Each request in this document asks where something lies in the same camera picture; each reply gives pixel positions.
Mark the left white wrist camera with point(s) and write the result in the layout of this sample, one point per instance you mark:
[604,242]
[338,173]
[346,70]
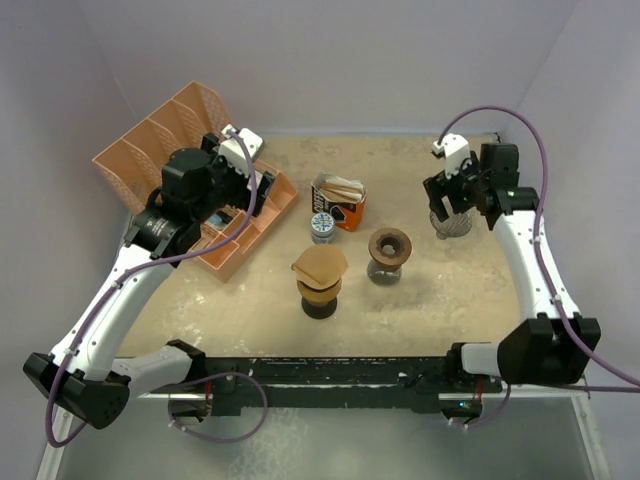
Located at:
[240,147]

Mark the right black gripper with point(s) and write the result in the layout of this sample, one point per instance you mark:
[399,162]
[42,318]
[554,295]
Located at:
[440,186]

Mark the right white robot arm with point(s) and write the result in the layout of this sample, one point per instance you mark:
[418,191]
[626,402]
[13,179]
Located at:
[502,160]

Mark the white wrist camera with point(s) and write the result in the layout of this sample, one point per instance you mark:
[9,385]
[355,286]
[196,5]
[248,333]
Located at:
[240,147]
[455,150]

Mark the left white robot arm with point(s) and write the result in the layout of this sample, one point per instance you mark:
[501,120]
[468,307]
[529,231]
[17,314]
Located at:
[81,373]

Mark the pink plastic desk organizer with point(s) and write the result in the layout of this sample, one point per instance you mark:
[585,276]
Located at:
[159,169]

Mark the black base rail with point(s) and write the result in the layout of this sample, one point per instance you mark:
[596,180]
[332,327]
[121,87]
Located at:
[411,383]

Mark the smoky glass dripper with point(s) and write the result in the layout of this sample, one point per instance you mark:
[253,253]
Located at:
[455,226]

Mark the clear glass carafe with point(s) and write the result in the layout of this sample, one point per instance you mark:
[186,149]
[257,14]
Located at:
[383,275]

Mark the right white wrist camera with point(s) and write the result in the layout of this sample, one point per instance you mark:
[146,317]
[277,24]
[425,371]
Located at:
[455,150]

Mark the small blue white jar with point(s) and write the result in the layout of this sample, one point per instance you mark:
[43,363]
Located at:
[322,228]

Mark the brown paper coffee filter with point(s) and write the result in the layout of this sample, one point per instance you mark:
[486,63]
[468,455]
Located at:
[320,266]

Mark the orange coffee filter box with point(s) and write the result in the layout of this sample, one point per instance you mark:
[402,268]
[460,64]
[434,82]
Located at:
[343,199]

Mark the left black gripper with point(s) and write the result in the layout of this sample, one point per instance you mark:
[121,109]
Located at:
[243,196]

